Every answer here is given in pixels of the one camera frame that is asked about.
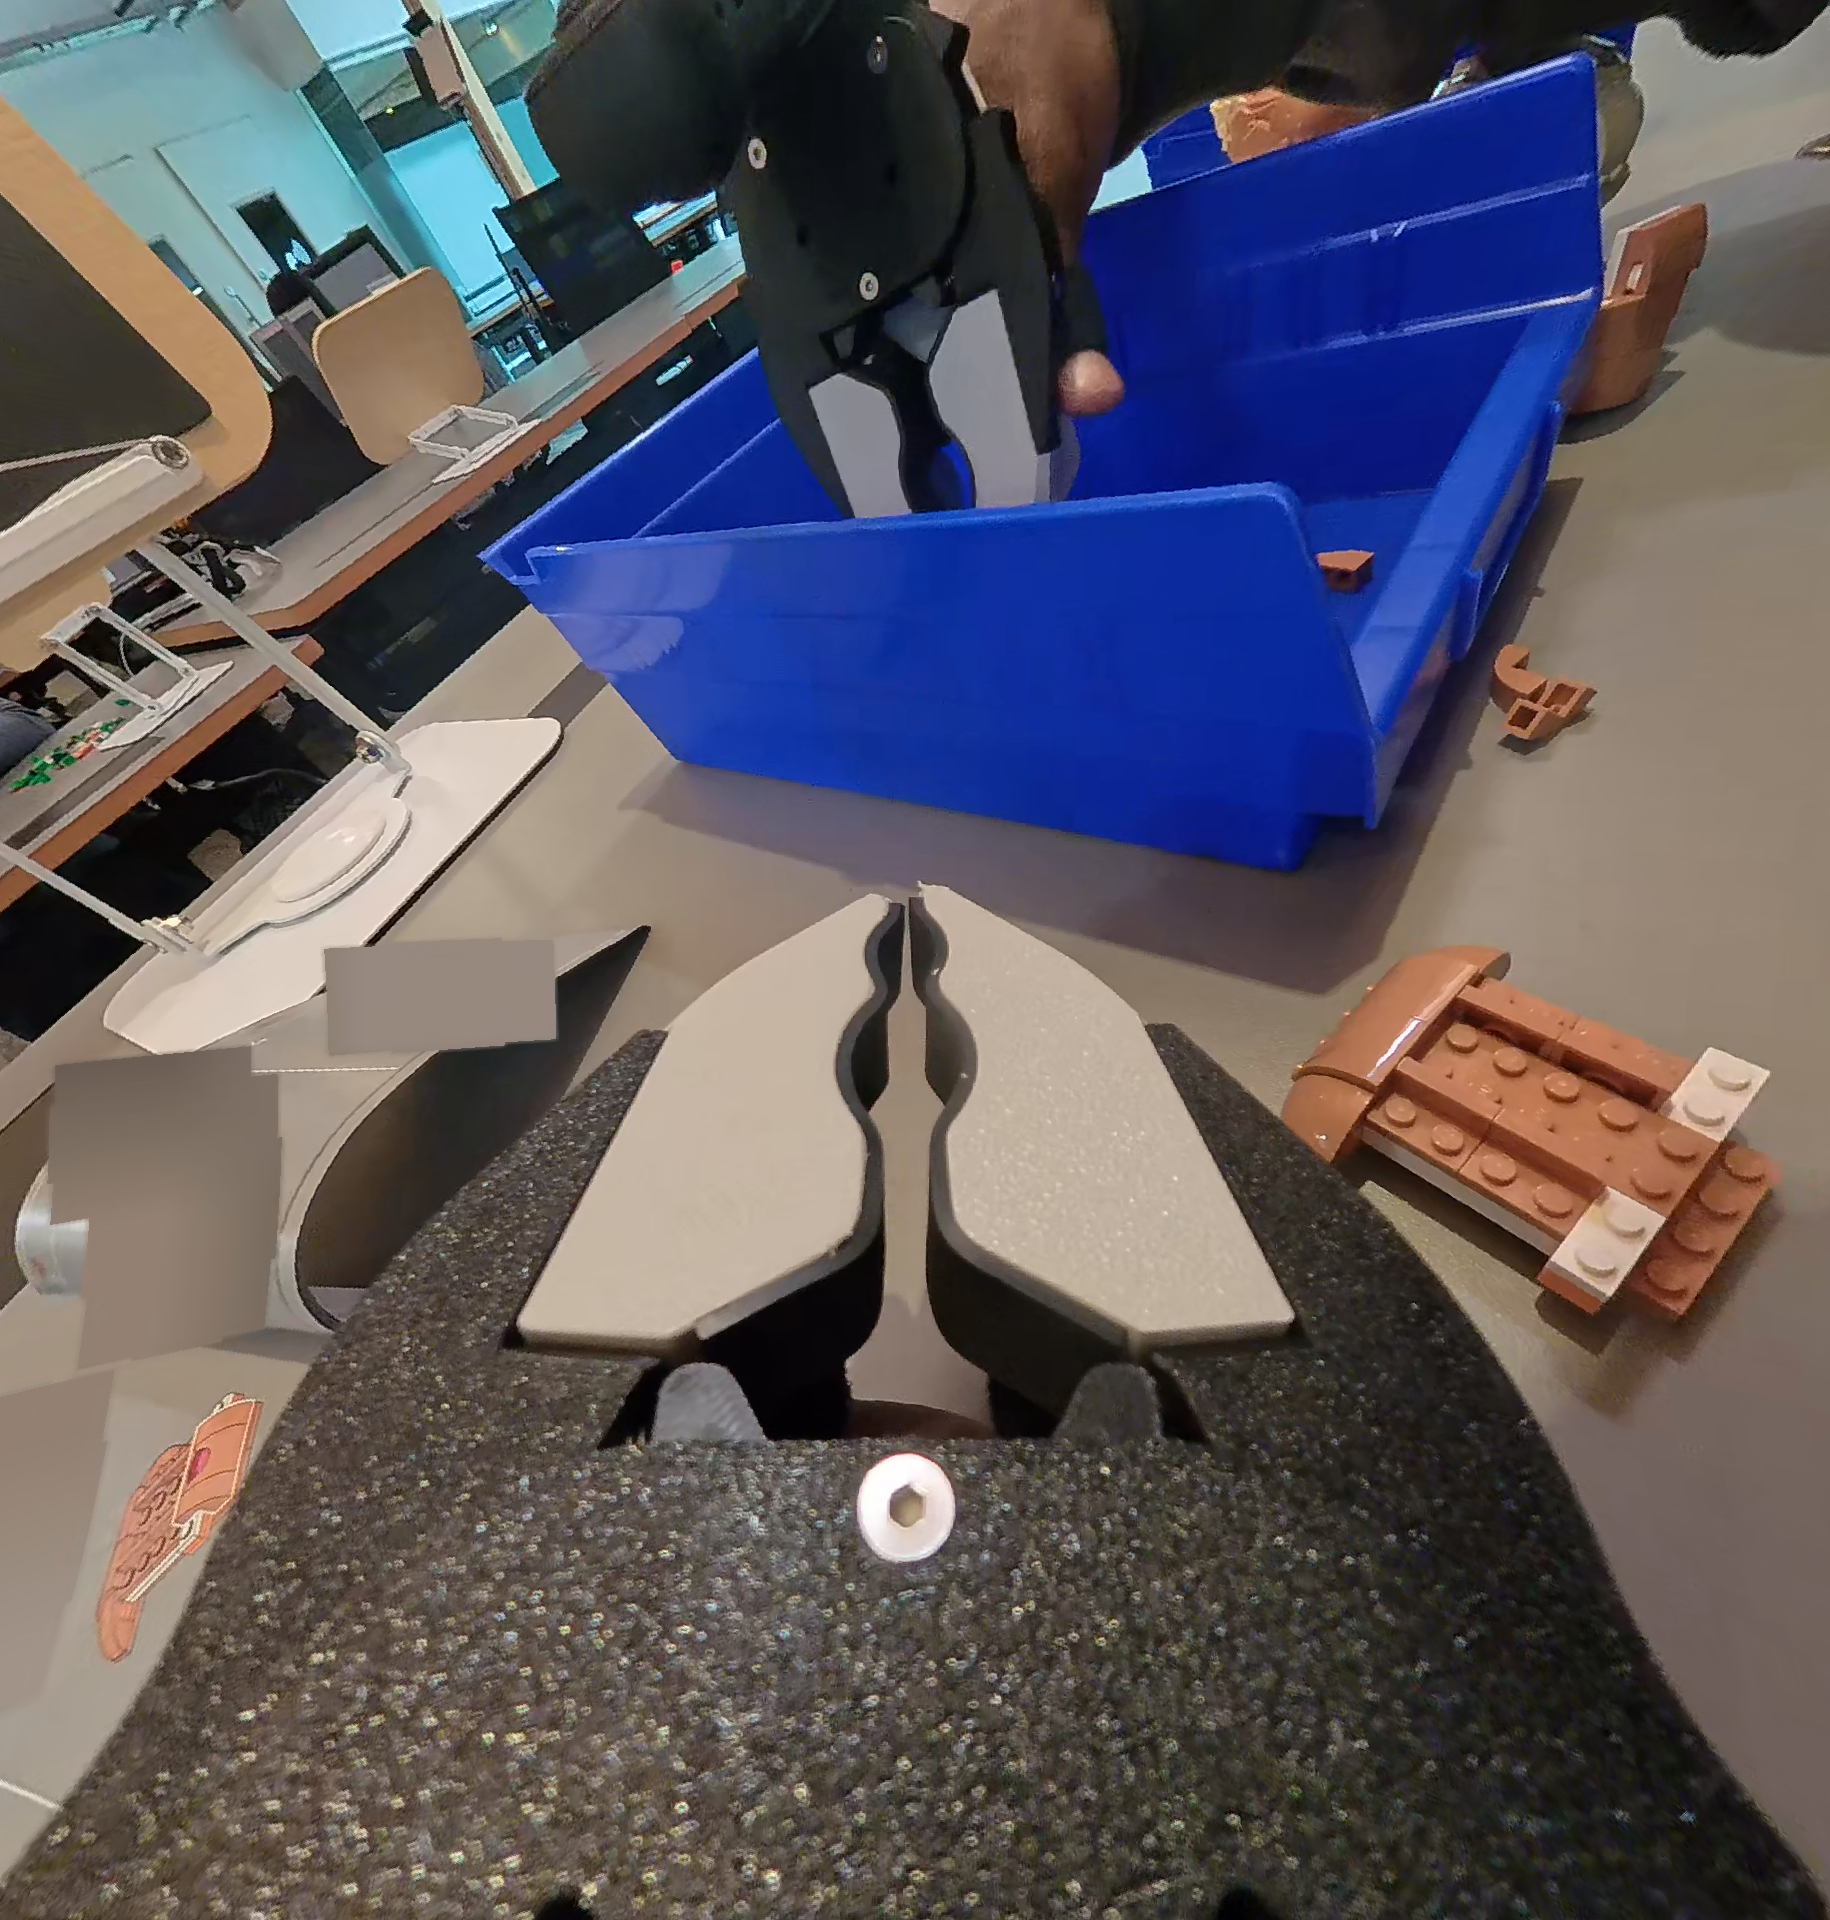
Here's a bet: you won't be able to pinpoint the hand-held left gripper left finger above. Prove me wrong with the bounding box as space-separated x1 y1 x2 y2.
515 896 915 1373

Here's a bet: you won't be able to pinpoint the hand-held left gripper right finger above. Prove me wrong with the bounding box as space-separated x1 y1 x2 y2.
909 882 1299 1391

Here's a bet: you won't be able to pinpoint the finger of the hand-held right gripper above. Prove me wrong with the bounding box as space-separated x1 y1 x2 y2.
923 290 1074 513
807 360 949 524

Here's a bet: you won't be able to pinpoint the blue plastic bin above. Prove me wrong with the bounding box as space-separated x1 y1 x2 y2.
482 53 1608 877

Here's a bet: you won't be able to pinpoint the brown lego assembly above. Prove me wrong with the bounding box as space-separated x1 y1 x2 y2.
1280 944 1781 1323

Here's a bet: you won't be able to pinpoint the person's right forearm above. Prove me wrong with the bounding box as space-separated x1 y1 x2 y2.
1109 0 1830 106

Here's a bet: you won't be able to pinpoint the tan lego figure part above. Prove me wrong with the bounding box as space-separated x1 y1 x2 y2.
1212 87 1331 163

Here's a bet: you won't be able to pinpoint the brown lego arch piece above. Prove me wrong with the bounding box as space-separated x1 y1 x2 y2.
1494 646 1596 755

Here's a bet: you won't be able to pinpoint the lego instruction booklet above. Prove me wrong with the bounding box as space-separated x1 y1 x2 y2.
0 929 656 1804

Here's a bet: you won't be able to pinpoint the brown lego figure body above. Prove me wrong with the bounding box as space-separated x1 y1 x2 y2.
1567 200 1710 413

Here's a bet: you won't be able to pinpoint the scattered green lego pieces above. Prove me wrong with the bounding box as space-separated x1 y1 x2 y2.
9 719 129 797

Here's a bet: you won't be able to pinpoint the person's right hand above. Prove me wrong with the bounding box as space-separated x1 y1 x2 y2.
931 0 1161 417

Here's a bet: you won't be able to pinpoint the black office chair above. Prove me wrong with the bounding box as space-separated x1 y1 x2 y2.
494 179 662 340

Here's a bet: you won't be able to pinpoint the grey desk wooden edge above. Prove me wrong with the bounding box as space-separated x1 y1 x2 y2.
159 239 754 632
0 638 325 946

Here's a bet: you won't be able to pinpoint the wooden chair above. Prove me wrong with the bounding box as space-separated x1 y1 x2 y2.
312 268 489 468

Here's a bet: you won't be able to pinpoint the white lamp stand base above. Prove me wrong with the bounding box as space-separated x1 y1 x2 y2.
0 436 562 1052

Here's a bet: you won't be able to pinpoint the dark olive cloth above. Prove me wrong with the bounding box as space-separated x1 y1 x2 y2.
1596 39 1646 196

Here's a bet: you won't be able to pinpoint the white stand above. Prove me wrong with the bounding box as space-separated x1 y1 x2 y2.
40 601 235 755

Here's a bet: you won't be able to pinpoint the wood framed black panel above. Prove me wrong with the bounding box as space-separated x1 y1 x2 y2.
0 53 276 677

